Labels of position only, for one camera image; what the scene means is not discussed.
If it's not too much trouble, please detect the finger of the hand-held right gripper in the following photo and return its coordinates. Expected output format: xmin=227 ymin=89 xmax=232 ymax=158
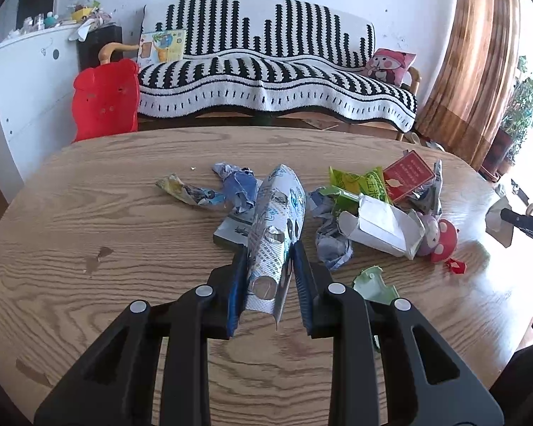
xmin=501 ymin=208 xmax=533 ymax=244

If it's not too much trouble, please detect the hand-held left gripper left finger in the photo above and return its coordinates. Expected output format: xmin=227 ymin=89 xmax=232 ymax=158
xmin=33 ymin=244 xmax=250 ymax=426

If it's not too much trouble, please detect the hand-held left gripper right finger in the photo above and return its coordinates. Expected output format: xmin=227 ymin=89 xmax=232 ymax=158
xmin=292 ymin=240 xmax=505 ymax=426

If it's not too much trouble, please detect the silver printed foil wrapper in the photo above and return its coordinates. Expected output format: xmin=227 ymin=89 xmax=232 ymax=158
xmin=242 ymin=164 xmax=307 ymax=331

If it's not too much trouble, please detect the crumpled grey-blue paper ball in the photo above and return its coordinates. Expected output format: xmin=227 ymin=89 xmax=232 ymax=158
xmin=315 ymin=219 xmax=354 ymax=272

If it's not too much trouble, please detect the flat grey printed card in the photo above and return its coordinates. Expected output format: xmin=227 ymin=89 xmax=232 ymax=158
xmin=213 ymin=215 xmax=255 ymax=249

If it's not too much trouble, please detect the torn green wrapper piece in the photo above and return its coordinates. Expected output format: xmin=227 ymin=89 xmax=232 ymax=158
xmin=352 ymin=266 xmax=400 ymax=305

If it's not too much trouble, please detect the pink mushroom toy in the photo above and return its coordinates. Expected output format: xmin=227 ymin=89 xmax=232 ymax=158
xmin=415 ymin=213 xmax=459 ymax=263

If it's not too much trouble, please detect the silver foil packet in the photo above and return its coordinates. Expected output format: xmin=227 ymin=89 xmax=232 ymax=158
xmin=409 ymin=160 xmax=445 ymax=218

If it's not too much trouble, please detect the torn white cardboard box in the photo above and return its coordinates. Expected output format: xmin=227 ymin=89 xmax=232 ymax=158
xmin=338 ymin=194 xmax=426 ymax=260

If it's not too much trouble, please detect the crumpled blue paper wrapper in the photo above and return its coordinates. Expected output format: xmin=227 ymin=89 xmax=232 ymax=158
xmin=212 ymin=163 xmax=263 ymax=214

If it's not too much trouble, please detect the crumpled yellowish printed wrapper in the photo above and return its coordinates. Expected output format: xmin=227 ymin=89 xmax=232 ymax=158
xmin=155 ymin=174 xmax=226 ymax=207

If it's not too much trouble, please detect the green snack packet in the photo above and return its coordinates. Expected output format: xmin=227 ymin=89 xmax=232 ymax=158
xmin=328 ymin=166 xmax=394 ymax=214

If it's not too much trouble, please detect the potted plant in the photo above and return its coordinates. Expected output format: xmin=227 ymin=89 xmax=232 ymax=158
xmin=484 ymin=55 xmax=533 ymax=182

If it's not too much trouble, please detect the red packet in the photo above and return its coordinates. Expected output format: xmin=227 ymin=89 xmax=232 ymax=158
xmin=383 ymin=151 xmax=436 ymax=202

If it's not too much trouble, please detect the brown curtain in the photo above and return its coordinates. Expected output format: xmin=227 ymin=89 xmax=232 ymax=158
xmin=415 ymin=0 xmax=522 ymax=170

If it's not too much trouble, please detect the pink cartoon cushion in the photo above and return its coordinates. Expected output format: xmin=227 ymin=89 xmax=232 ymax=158
xmin=364 ymin=48 xmax=417 ymax=88

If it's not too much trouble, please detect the black and white striped blanket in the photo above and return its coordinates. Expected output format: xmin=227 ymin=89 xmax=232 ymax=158
xmin=135 ymin=0 xmax=418 ymax=133

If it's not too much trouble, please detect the colourful picture book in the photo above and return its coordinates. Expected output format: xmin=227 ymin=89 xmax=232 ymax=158
xmin=138 ymin=29 xmax=187 ymax=65

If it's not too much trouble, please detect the wooden sofa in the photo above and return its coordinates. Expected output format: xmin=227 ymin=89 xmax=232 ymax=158
xmin=98 ymin=42 xmax=422 ymax=143

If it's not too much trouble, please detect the black box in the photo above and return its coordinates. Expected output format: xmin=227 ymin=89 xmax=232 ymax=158
xmin=77 ymin=26 xmax=123 ymax=72

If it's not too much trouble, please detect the white cabinet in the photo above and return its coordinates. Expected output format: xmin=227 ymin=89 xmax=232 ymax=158
xmin=0 ymin=22 xmax=90 ymax=196

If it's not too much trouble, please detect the clutter of small toys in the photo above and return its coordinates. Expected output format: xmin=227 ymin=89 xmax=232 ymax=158
xmin=0 ymin=0 xmax=114 ymax=49

